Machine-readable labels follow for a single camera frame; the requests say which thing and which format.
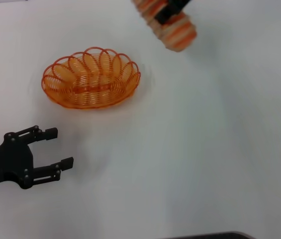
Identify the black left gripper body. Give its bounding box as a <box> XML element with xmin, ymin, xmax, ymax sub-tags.
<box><xmin>0</xmin><ymin>132</ymin><xmax>35</xmax><ymax>191</ymax></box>

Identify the orange striped bread roll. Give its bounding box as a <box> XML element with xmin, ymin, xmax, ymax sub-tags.
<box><xmin>131</xmin><ymin>0</ymin><xmax>197</xmax><ymax>53</ymax></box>

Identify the orange wire basket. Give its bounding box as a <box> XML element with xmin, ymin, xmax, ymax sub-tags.
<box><xmin>41</xmin><ymin>46</ymin><xmax>141</xmax><ymax>110</ymax></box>

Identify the dark rounded robot base edge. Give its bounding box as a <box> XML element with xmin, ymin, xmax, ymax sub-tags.
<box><xmin>155</xmin><ymin>231</ymin><xmax>254</xmax><ymax>239</ymax></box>

